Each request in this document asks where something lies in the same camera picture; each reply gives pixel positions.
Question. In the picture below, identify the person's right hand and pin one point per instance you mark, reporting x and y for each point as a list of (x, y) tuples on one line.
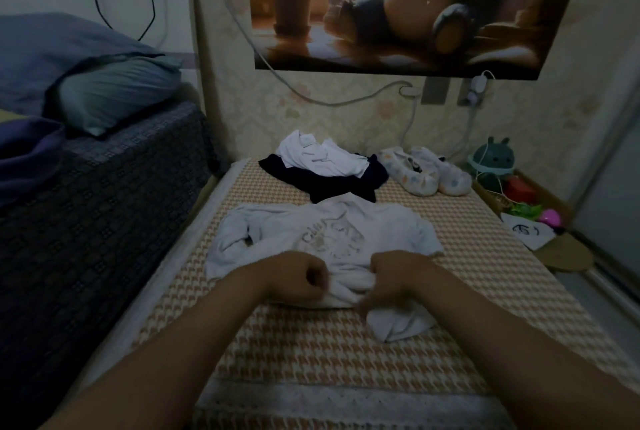
[(400, 277)]

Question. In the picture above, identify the person's left hand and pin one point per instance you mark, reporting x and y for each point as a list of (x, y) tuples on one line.
[(292, 278)]

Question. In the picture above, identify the white printed t-shirt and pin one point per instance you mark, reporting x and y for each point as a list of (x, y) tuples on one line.
[(330, 230)]

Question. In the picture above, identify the black garment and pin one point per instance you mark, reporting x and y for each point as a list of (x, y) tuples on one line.
[(330, 184)]

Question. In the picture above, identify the white polo shirt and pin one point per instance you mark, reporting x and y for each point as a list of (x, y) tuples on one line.
[(320, 154)]

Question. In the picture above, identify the person's right forearm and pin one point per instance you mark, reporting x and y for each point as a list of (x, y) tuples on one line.
[(530, 355)]

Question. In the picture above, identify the person's left forearm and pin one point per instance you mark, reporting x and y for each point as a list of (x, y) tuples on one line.
[(160, 365)]

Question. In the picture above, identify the white printed card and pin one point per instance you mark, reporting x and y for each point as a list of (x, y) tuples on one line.
[(530, 232)]

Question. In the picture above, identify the green toy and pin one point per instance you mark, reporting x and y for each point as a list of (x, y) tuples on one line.
[(525, 210)]

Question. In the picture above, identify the red toy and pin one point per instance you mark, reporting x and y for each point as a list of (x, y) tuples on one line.
[(520, 190)]

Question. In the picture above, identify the teal round bunny lamp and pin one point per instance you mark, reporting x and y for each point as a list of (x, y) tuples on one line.
[(491, 156)]

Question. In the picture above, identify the pink ball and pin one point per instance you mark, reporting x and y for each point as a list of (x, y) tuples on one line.
[(551, 218)]

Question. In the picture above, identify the wooden bedside tray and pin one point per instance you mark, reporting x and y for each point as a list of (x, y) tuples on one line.
[(568, 252)]

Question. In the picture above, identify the dark patterned bed cover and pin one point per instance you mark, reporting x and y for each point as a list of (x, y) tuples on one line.
[(100, 244)]

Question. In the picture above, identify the white charger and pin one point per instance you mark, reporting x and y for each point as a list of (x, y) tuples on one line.
[(477, 89)]

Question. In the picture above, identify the grey sliding door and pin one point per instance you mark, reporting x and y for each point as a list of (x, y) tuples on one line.
[(610, 204)]

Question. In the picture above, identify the grey-green pillow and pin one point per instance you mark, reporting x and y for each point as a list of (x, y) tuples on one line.
[(115, 94)]

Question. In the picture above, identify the blue folded blanket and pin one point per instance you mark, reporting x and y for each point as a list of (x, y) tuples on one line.
[(28, 159)]

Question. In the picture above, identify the blue pillow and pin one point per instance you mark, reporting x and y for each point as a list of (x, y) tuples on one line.
[(55, 54)]

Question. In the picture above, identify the yellow-green cushion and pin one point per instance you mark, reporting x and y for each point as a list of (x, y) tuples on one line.
[(8, 116)]

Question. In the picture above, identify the white wall plug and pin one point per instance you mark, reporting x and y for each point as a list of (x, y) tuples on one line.
[(409, 90)]

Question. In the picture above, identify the grey wall socket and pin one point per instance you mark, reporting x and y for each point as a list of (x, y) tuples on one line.
[(435, 90)]

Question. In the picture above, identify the cartoon bear wall poster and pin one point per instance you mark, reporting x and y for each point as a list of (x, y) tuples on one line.
[(410, 4)]

